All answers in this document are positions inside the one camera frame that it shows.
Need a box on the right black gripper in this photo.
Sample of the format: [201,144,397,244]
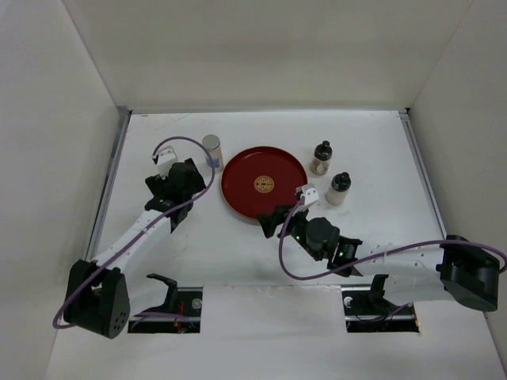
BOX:
[256,202,324,261]

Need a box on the silver-lid shaker blue label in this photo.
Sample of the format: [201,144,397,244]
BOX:
[202,135,223,173]

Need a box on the brown spice bottle black cap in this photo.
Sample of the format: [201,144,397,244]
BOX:
[310,140,333,176]

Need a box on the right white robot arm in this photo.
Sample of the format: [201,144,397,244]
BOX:
[257,206,506,314]

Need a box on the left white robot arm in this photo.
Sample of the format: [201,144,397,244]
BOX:
[53,158,209,339]

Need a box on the round red lacquer tray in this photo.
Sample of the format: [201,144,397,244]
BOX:
[220,146,307,220]

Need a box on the white spice bottle black cap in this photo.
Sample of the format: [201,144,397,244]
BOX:
[326,172,352,206]

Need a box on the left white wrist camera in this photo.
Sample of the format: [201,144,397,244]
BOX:
[152,146,178,178]

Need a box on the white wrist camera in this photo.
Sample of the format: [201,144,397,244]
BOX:
[295,183,319,208]
[152,146,178,178]

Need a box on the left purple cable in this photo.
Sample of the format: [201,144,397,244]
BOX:
[51,135,217,330]

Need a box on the purple cable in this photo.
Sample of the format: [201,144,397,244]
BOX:
[276,193,507,281]
[51,135,217,330]

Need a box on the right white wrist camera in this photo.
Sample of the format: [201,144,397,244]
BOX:
[295,183,319,208]

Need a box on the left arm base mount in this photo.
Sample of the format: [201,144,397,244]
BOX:
[128,273,204,334]

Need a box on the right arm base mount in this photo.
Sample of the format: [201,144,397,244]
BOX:
[341,275,419,333]

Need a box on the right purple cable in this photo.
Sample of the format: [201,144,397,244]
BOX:
[276,193,507,281]

